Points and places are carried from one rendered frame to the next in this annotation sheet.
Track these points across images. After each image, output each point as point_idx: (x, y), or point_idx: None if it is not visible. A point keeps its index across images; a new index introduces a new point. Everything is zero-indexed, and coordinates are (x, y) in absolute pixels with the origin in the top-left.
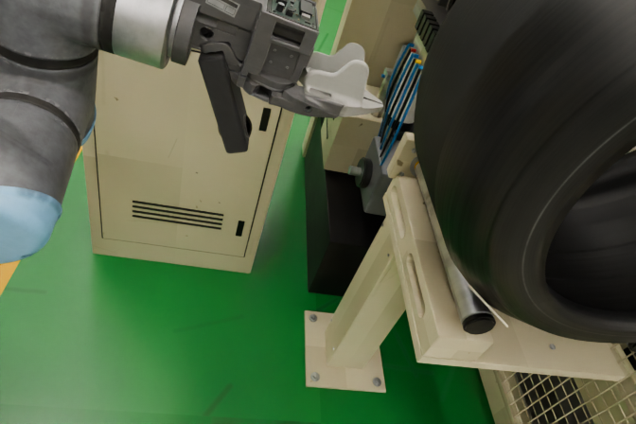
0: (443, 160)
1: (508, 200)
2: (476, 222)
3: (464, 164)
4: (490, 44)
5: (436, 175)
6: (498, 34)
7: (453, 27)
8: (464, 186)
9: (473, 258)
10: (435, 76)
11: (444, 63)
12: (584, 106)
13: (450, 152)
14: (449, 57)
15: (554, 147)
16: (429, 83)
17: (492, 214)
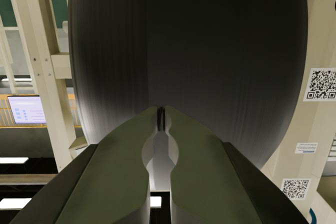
0: (135, 46)
1: (72, 67)
2: (77, 23)
3: (101, 72)
4: (166, 149)
5: (143, 16)
6: (167, 155)
7: (238, 134)
8: (89, 53)
9: None
10: (228, 92)
11: (221, 109)
12: (88, 139)
13: (126, 64)
14: (217, 117)
15: (79, 116)
16: (239, 77)
17: (73, 45)
